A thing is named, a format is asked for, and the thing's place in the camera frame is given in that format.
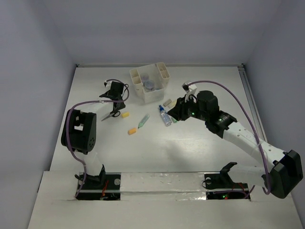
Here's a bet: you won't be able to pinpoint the orange highlighter cap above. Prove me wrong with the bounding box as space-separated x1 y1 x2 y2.
128 128 137 135

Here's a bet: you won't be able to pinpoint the cream divided organizer far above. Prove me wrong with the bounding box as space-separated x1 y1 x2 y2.
156 62 170 88

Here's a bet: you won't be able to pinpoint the cream divided side organizer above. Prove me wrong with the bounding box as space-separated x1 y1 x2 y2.
130 68 143 97

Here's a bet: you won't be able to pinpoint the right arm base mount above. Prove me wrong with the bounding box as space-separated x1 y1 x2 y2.
201 162 250 200

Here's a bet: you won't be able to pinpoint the green uncapped highlighter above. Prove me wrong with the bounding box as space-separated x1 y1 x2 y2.
138 114 150 129

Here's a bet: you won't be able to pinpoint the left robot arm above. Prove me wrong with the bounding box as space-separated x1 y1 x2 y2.
61 79 130 188

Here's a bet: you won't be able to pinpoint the grey dirty eraser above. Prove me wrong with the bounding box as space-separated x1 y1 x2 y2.
163 99 172 106

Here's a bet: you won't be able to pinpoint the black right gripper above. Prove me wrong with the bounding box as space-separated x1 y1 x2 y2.
166 94 209 122

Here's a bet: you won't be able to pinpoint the white perforated basket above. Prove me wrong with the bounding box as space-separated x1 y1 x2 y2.
130 64 165 104

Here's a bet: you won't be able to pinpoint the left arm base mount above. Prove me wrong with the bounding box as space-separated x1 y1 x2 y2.
75 165 121 201

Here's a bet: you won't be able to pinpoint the paperclip jar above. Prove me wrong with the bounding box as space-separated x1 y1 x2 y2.
140 73 149 82
143 80 155 92

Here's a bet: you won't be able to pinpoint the paperclip jar near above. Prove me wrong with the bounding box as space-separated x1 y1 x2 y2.
143 80 155 92

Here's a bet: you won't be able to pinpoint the yellow highlighter body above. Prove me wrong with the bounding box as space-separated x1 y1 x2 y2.
168 100 177 107

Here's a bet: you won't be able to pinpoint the yellow highlighter cap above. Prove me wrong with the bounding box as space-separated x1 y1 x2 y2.
122 112 130 118

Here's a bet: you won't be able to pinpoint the aluminium table edge rail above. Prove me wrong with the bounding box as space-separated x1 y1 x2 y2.
238 63 277 167

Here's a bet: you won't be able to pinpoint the clear blue spray bottle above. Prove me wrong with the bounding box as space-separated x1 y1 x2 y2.
159 105 172 126

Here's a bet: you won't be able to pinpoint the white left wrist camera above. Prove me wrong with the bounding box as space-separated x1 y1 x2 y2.
104 81 112 87

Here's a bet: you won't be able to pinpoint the black handled scissors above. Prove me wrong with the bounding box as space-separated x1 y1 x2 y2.
101 105 121 121

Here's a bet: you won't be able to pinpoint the paperclip jar far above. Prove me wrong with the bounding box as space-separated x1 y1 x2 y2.
140 73 149 82

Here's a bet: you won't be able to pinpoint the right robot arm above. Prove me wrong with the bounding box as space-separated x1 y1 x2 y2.
168 91 303 199

